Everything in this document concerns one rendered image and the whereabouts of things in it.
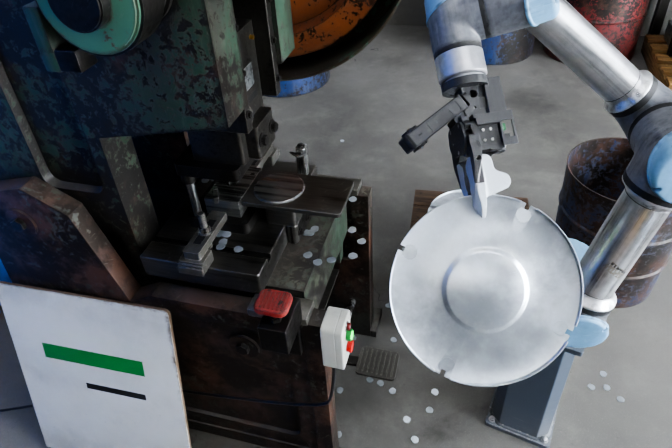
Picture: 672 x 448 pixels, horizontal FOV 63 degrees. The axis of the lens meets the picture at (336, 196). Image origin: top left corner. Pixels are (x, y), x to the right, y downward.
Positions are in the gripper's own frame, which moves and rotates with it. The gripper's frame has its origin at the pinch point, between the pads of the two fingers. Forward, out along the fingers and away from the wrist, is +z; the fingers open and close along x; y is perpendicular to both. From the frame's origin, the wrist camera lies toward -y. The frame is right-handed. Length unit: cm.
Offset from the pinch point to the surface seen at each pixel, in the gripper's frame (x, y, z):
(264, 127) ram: 41, -29, -28
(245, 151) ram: 41, -34, -24
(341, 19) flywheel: 50, -6, -56
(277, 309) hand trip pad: 28.2, -32.1, 11.1
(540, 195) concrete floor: 161, 92, -13
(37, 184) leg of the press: 45, -80, -24
